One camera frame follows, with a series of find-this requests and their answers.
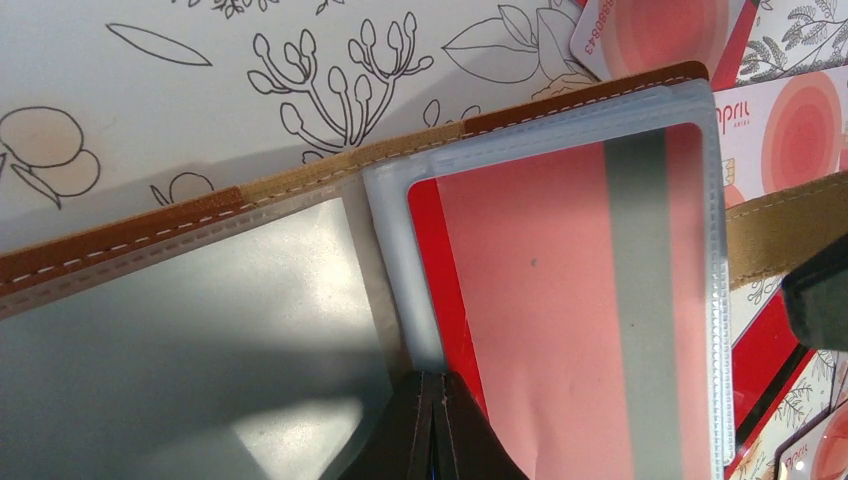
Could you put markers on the brown leather card holder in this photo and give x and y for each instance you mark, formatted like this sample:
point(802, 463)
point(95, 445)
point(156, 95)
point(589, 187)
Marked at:
point(259, 331)

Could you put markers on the white card red circle top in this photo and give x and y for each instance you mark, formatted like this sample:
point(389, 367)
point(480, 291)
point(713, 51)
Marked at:
point(621, 38)

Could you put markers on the white card red circle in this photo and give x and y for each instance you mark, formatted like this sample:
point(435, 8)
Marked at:
point(821, 454)
point(621, 38)
point(782, 133)

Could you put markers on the white card red circle bottom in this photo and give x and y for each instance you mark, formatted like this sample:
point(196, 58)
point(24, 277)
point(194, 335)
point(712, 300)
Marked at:
point(821, 454)

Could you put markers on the floral patterned table mat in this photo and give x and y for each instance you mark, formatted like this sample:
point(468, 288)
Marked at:
point(115, 109)

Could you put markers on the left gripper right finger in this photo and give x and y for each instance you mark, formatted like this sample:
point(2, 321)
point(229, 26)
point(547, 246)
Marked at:
point(465, 445)

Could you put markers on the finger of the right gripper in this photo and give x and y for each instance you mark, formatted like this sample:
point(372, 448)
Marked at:
point(815, 295)

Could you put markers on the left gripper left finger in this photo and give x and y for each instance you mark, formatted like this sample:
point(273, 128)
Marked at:
point(400, 445)

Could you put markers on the red card centre pile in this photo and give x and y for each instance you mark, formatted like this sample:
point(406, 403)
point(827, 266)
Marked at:
point(766, 360)

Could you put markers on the white card red circle right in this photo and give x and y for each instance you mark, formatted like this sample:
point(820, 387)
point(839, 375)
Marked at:
point(782, 133)

